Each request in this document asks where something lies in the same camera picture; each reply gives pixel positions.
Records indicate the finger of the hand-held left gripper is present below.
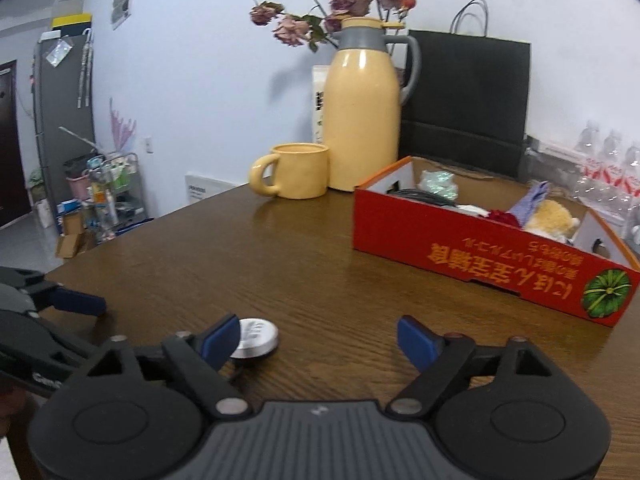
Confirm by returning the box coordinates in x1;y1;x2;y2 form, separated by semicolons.
0;266;107;317

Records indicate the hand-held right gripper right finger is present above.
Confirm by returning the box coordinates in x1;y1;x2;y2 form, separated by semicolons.
382;315;561;417

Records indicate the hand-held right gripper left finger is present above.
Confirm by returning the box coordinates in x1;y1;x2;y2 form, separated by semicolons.
87;314;251;417

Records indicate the silver round disc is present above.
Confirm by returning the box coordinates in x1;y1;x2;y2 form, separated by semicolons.
227;317;279;381

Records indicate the red cardboard box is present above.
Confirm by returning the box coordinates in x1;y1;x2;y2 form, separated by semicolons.
352;156;640;328

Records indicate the grey braided cable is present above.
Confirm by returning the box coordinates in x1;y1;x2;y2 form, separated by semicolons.
385;187;453;207

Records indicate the iridescent plastic bag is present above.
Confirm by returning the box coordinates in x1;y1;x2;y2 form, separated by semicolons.
417;170;460;201

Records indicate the yellow white plush toy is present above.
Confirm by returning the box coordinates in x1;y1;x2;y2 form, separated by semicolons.
522;199;582;246

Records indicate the small brown cardboard box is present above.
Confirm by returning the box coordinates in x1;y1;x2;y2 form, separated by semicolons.
55;232;96;259

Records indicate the white printed board box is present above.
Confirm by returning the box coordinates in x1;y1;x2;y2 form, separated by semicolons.
185;172;236;206

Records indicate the dark door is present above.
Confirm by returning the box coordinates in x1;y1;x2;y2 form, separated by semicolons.
0;60;26;231

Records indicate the grey refrigerator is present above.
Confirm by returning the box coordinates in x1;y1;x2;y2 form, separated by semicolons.
32;27;96;201

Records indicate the purple knitted cloth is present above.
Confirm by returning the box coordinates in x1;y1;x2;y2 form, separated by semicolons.
510;180;551;228

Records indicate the yellow mug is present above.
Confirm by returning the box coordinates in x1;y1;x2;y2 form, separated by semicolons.
248;143;331;200

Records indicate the yellow thermos jug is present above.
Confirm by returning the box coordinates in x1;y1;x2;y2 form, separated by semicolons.
322;17;422;192

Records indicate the hanging umbrella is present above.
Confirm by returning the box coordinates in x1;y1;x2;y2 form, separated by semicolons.
77;29;95;109

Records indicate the clear plastic bag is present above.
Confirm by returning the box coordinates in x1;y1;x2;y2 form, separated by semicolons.
45;37;73;66

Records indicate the black paper bag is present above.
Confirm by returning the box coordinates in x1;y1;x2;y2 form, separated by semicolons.
398;0;532;181

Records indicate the white tall carton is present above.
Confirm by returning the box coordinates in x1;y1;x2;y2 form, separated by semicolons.
312;64;333;145

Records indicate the clear water bottle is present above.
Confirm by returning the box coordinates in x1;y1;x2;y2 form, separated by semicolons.
600;130;625;196
575;120;603;181
620;142;640;211

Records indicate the yellow black box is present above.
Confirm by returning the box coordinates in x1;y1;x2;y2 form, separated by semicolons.
51;11;93;28

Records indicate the dried rose bouquet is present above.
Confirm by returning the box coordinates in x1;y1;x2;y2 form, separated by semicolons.
250;0;417;53

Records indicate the wire trolley rack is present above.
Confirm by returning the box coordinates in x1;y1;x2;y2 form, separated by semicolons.
59;152;148;246

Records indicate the purple flower wall decal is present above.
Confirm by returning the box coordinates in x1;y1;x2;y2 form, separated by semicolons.
109;97;137;153

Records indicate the framed wall picture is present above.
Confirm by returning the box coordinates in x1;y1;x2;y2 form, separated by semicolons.
111;0;137;30

